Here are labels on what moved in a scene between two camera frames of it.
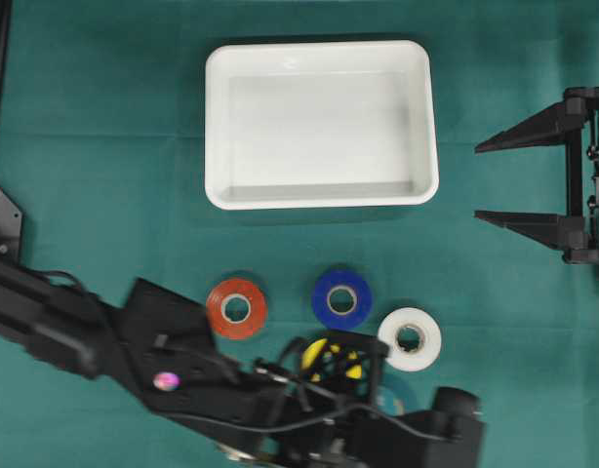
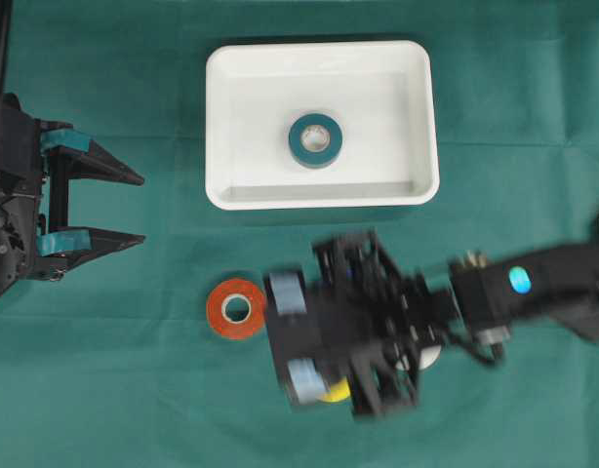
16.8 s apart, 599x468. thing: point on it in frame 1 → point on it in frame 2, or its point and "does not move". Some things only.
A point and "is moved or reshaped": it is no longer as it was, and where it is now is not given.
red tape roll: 248,327 does not move
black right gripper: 584,233 → 390,315
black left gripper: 318,385 → 55,147
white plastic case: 319,124 does not move
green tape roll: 400,392 is moved or reshaped
